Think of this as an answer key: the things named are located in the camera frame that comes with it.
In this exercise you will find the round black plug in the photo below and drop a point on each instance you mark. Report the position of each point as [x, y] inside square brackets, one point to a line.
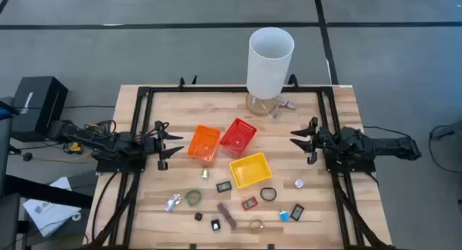
[27, 157]

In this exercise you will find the black sharpener white insert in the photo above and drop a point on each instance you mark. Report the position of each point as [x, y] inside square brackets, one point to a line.
[215, 224]

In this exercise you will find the red plastic basket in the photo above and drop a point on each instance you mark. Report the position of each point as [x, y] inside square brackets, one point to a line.
[238, 136]

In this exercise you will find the yellow plastic basket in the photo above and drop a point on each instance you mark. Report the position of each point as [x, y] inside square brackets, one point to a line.
[250, 170]

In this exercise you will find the small silver metal sharpener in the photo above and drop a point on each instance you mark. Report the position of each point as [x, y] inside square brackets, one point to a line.
[205, 174]

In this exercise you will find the black cardboard box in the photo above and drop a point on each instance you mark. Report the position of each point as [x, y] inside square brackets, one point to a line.
[36, 105]

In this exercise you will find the white shade table lamp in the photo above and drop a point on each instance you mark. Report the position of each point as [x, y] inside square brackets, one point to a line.
[269, 65]

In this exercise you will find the red framed small display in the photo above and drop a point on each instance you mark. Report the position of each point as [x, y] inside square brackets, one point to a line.
[249, 203]

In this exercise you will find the blue white small sharpener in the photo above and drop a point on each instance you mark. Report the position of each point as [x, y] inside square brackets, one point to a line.
[284, 215]

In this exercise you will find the white paper sheets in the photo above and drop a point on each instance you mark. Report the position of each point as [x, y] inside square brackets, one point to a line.
[50, 214]

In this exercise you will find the black tape roll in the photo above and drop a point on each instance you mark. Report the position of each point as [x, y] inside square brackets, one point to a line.
[261, 194]

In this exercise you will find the yellow black floor tool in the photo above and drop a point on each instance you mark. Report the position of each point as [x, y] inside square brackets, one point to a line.
[75, 147]

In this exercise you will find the orange plastic basket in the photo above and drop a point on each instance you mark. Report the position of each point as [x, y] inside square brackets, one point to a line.
[204, 143]

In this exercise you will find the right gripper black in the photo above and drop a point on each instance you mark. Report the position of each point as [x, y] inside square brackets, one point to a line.
[321, 141]

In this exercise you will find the clear tape roll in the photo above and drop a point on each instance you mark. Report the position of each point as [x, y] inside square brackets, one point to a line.
[250, 226]

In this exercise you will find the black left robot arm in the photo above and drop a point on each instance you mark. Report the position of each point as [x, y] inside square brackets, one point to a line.
[119, 143]

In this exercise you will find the black metal table frame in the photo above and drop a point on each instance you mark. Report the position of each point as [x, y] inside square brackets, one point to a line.
[234, 89]

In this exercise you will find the green tape roll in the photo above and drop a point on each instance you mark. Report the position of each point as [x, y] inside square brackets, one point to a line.
[186, 198]

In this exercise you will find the black framed small display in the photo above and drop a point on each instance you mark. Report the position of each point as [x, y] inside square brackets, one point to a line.
[223, 186]
[297, 212]

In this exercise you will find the silver binder clip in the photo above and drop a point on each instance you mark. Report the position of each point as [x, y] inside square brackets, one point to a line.
[172, 203]

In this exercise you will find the black floor beam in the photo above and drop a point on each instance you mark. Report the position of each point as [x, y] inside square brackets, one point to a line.
[47, 192]

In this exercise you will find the small black cube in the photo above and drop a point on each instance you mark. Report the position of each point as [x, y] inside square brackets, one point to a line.
[198, 216]

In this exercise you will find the brown strip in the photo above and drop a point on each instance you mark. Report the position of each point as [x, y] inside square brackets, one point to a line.
[226, 215]

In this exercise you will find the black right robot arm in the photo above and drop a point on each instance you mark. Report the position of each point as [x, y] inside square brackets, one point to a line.
[382, 147]

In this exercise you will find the grey chair leg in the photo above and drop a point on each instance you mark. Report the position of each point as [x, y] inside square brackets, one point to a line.
[451, 129]

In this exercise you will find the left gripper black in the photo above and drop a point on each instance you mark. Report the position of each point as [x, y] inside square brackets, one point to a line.
[153, 145]

